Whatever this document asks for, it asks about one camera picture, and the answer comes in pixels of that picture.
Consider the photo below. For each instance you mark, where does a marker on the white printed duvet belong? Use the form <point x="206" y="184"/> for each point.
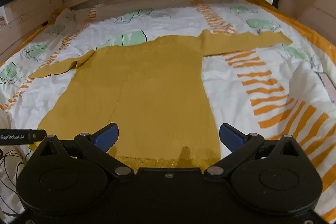
<point x="231" y="98"/>

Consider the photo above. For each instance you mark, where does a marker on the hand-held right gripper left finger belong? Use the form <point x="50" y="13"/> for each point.
<point x="106" y="136"/>

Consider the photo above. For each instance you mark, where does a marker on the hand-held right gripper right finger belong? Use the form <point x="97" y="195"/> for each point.
<point x="231" y="138"/>

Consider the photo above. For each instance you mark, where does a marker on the mustard yellow knit sweater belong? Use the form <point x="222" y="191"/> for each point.
<point x="157" y="95"/>

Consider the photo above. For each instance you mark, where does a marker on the beige cloth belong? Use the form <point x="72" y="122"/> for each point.
<point x="4" y="120"/>

